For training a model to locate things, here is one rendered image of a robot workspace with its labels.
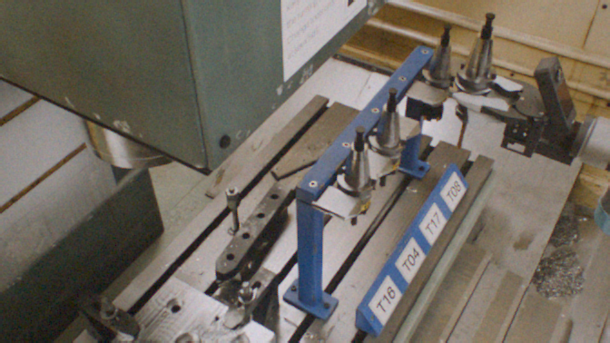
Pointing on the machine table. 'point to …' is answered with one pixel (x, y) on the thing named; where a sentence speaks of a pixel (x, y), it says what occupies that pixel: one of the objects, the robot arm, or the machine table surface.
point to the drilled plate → (166, 328)
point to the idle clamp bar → (253, 233)
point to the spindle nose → (117, 147)
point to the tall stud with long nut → (233, 206)
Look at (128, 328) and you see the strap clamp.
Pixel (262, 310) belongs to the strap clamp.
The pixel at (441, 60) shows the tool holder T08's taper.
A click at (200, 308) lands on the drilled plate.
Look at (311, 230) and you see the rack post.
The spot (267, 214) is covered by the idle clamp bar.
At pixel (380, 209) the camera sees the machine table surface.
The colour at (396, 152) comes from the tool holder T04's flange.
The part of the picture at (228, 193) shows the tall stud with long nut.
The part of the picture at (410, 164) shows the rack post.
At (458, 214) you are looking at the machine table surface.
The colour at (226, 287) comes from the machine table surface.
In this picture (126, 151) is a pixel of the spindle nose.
